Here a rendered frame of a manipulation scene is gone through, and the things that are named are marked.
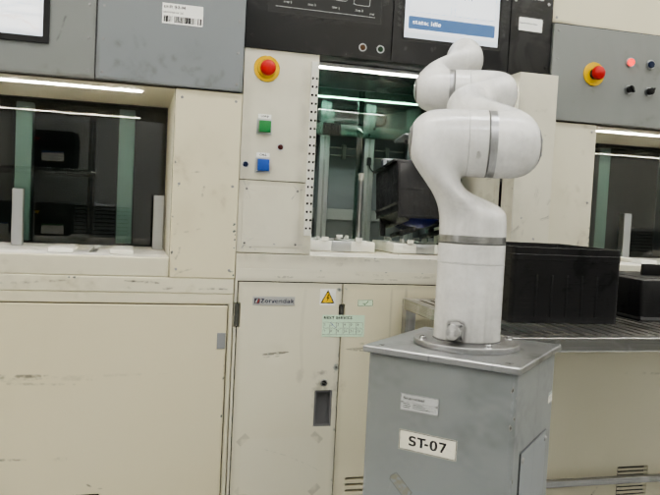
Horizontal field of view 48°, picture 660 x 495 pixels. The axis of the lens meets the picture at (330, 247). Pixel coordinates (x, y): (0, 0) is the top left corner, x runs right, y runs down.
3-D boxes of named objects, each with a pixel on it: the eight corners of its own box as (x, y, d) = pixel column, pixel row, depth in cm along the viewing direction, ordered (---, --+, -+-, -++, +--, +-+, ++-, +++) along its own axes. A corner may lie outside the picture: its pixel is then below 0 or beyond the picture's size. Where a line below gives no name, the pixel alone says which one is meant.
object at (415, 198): (392, 230, 220) (392, 127, 223) (371, 237, 239) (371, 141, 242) (467, 233, 226) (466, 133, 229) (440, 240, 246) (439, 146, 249)
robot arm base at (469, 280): (501, 359, 121) (508, 247, 120) (396, 344, 130) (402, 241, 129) (531, 344, 137) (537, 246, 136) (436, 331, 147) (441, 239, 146)
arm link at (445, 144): (510, 246, 126) (519, 106, 125) (402, 241, 128) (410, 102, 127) (501, 243, 138) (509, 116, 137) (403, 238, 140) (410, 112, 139)
